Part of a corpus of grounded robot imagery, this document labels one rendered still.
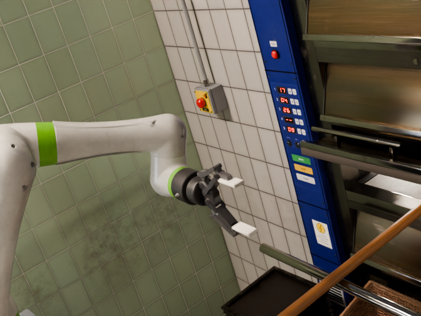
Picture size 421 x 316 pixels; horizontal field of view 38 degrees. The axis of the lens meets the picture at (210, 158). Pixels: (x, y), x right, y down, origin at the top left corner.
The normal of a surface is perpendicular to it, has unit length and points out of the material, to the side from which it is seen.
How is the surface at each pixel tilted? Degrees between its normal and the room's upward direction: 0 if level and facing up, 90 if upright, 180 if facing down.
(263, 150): 90
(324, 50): 90
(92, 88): 90
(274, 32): 90
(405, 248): 70
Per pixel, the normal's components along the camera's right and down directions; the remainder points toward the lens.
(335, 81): -0.82, 0.11
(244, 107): -0.77, 0.44
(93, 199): 0.57, 0.18
